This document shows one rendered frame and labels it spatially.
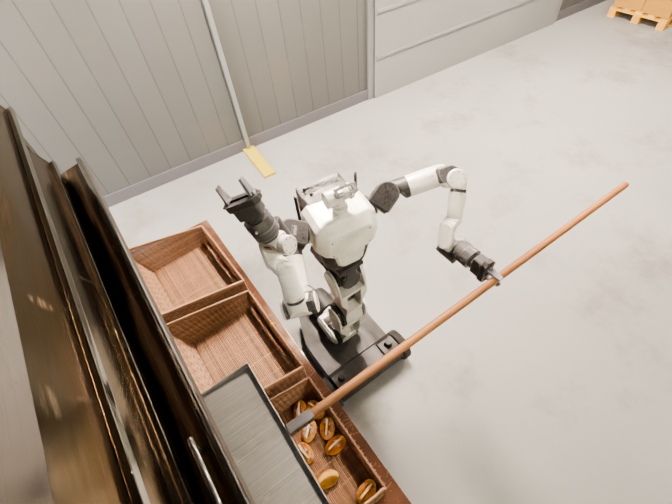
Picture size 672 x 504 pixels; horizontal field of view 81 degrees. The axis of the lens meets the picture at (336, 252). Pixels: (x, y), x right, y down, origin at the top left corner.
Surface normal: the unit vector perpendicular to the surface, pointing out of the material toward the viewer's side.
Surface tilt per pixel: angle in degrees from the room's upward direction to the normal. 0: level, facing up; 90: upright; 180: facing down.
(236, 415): 0
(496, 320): 0
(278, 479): 0
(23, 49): 90
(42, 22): 90
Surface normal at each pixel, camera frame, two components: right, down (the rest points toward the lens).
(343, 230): 0.27, 0.04
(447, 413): -0.07, -0.62
